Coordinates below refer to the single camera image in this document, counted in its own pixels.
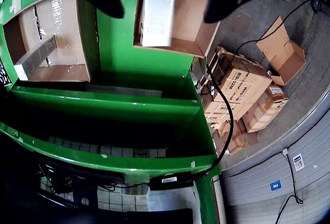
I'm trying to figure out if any white hand cream box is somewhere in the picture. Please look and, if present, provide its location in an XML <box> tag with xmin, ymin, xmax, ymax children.
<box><xmin>141</xmin><ymin>0</ymin><xmax>178</xmax><ymax>47</ymax></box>

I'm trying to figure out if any shallow cardboard tray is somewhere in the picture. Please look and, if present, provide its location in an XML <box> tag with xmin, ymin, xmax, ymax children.
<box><xmin>2</xmin><ymin>0</ymin><xmax>101</xmax><ymax>83</ymax></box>

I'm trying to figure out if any small black box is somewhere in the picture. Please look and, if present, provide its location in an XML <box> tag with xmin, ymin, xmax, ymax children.
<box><xmin>310</xmin><ymin>0</ymin><xmax>322</xmax><ymax>13</ymax></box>

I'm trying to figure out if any cardboard box with flap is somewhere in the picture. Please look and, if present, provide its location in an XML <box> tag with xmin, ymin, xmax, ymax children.
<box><xmin>133</xmin><ymin>0</ymin><xmax>222</xmax><ymax>59</ymax></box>

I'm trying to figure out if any open cardboard box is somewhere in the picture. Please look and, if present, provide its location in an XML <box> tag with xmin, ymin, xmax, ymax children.
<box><xmin>256</xmin><ymin>16</ymin><xmax>307</xmax><ymax>87</ymax></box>

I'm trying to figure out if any tall white carton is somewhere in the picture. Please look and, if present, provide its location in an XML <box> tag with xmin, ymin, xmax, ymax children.
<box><xmin>14</xmin><ymin>34</ymin><xmax>57</xmax><ymax>82</ymax></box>

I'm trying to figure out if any stacked printed carton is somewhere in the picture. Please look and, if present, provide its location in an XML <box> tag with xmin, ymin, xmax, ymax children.
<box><xmin>210</xmin><ymin>46</ymin><xmax>273</xmax><ymax>121</ymax></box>

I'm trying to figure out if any black floral patterned sheet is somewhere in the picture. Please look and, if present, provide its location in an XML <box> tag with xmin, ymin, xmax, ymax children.
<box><xmin>0</xmin><ymin>58</ymin><xmax>13</xmax><ymax>88</ymax></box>

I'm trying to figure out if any green metal shelf rack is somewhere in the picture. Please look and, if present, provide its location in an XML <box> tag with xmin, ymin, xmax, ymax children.
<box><xmin>0</xmin><ymin>70</ymin><xmax>225</xmax><ymax>224</ymax></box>

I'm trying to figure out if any black power adapter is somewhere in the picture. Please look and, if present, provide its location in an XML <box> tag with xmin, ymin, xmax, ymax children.
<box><xmin>148</xmin><ymin>173</ymin><xmax>194</xmax><ymax>191</ymax></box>

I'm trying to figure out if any white plastic tube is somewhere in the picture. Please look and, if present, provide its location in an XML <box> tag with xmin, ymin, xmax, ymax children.
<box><xmin>211</xmin><ymin>174</ymin><xmax>227</xmax><ymax>224</ymax></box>

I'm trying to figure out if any black monitor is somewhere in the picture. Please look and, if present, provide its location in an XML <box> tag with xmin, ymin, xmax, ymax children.
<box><xmin>30</xmin><ymin>156</ymin><xmax>194</xmax><ymax>224</ymax></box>

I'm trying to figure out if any thin black floor cable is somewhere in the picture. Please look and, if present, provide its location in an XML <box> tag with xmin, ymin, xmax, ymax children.
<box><xmin>231</xmin><ymin>0</ymin><xmax>313</xmax><ymax>62</ymax></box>

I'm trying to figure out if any tape-strapped cardboard carton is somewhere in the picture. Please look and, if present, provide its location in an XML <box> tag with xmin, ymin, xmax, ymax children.
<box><xmin>241</xmin><ymin>84</ymin><xmax>289</xmax><ymax>134</ymax></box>

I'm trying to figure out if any black power cable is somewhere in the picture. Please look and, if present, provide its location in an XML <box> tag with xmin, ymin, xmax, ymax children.
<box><xmin>205</xmin><ymin>63</ymin><xmax>235</xmax><ymax>180</ymax></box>

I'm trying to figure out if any white wall label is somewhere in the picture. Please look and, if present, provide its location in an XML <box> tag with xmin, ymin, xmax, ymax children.
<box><xmin>293</xmin><ymin>153</ymin><xmax>305</xmax><ymax>172</ymax></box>

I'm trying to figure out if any black cable bundle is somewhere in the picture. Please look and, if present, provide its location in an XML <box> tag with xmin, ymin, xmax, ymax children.
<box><xmin>36</xmin><ymin>164</ymin><xmax>117</xmax><ymax>196</ymax></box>

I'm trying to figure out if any blue wall sticker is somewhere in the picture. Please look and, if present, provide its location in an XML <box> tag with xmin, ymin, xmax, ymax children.
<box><xmin>270</xmin><ymin>180</ymin><xmax>283</xmax><ymax>192</ymax></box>

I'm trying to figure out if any black wall cable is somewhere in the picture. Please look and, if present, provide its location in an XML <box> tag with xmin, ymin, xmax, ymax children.
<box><xmin>274</xmin><ymin>195</ymin><xmax>304</xmax><ymax>224</ymax></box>

